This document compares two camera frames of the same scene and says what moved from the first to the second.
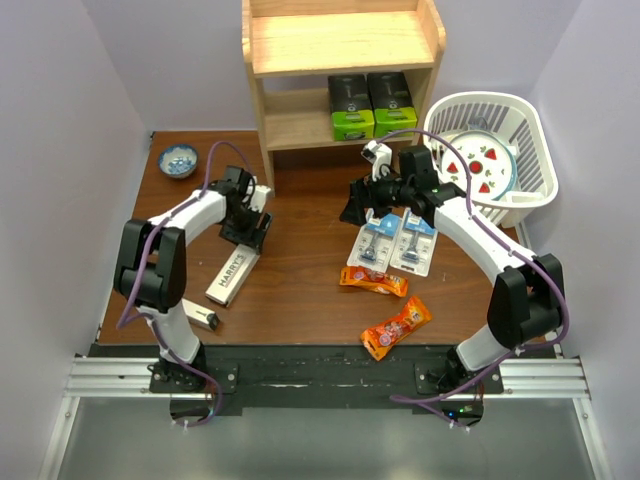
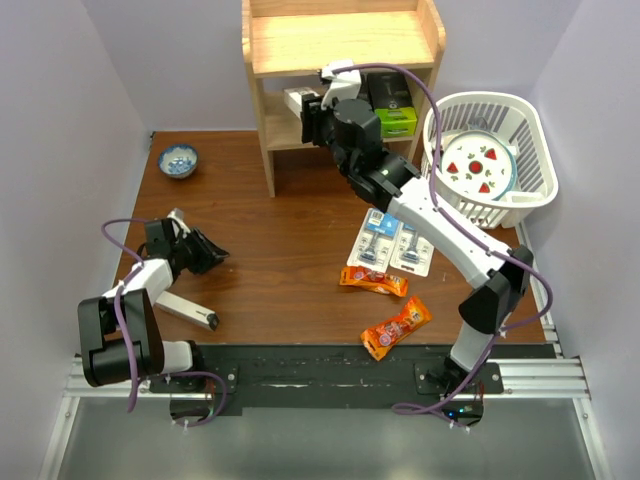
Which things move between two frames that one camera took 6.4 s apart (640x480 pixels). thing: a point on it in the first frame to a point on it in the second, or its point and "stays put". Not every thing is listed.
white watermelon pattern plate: x=492 y=160 stays put
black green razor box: x=392 y=108 stays put
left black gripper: x=250 y=236 to x=207 y=252
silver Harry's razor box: x=200 y=316 stays put
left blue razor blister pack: x=374 y=241 stays put
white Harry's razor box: x=233 y=275 to x=294 y=96
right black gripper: x=354 y=213 to x=312 y=117
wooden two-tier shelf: x=293 y=46 stays put
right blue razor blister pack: x=414 y=249 stays put
